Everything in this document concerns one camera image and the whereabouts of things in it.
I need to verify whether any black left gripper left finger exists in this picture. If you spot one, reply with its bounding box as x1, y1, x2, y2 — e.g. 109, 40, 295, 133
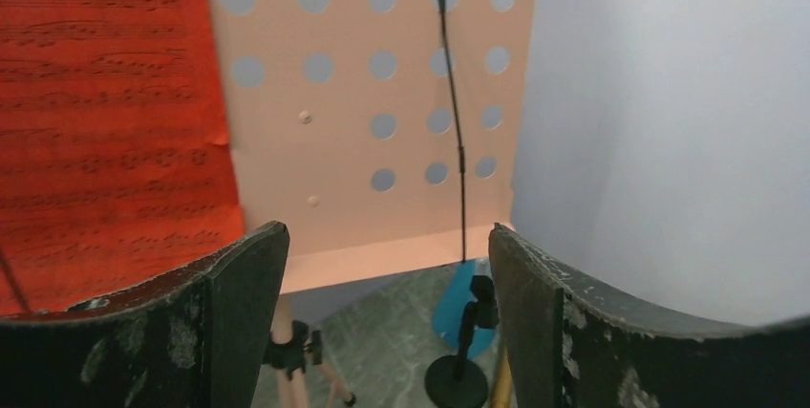
1, 222, 290, 407

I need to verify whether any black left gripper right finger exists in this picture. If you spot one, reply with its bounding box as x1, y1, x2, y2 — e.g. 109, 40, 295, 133
489, 225, 809, 407

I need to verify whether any black microphone stand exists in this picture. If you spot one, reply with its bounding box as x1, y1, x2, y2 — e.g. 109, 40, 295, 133
424, 275, 500, 408

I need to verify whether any blue metronome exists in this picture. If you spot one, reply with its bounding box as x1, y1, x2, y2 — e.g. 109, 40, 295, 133
432, 258, 495, 359

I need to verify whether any red sheet music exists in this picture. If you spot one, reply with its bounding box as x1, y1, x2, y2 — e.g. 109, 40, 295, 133
1, 0, 245, 315

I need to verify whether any pink music stand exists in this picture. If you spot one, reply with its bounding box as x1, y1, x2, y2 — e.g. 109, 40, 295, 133
201, 0, 544, 408

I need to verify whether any gold microphone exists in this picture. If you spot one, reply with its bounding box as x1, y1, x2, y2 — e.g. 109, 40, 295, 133
489, 343, 513, 408

